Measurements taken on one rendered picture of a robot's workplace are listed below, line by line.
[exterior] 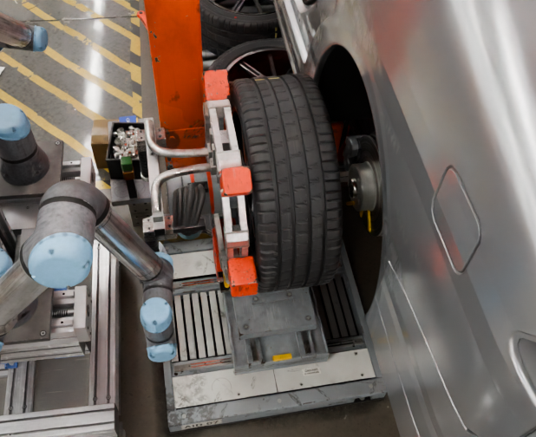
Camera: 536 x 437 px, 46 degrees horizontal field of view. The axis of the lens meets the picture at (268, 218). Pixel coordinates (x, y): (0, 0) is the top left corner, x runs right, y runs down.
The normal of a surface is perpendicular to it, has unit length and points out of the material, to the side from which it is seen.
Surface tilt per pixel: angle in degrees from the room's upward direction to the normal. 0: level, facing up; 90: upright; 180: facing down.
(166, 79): 90
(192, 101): 90
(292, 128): 13
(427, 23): 75
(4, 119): 8
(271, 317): 0
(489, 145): 65
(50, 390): 0
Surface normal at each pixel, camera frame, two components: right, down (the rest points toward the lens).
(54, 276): 0.16, 0.74
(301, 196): 0.15, 0.15
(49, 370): 0.04, -0.58
